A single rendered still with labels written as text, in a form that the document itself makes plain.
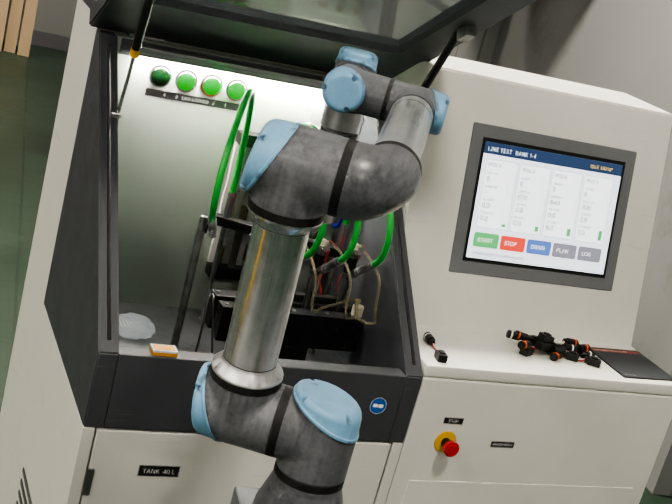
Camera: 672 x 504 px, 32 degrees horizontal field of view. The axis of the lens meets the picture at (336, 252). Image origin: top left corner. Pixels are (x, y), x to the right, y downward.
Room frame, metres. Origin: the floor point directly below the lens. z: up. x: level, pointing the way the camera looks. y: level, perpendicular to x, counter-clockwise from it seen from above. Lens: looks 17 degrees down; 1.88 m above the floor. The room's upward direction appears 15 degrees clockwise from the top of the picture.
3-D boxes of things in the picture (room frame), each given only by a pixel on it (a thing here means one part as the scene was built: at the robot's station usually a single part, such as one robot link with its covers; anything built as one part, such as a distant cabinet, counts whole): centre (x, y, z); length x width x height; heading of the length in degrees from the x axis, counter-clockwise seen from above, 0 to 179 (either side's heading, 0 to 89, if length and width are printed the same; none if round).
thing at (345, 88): (2.03, 0.04, 1.55); 0.11 x 0.11 x 0.08; 86
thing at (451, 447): (2.32, -0.35, 0.80); 0.05 x 0.04 x 0.05; 116
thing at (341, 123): (2.13, 0.05, 1.47); 0.08 x 0.08 x 0.05
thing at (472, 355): (2.55, -0.52, 0.96); 0.70 x 0.22 x 0.03; 116
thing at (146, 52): (2.62, 0.29, 1.43); 0.54 x 0.03 x 0.02; 116
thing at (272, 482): (1.68, -0.05, 0.95); 0.15 x 0.15 x 0.10
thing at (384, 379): (2.17, 0.07, 0.87); 0.62 x 0.04 x 0.16; 116
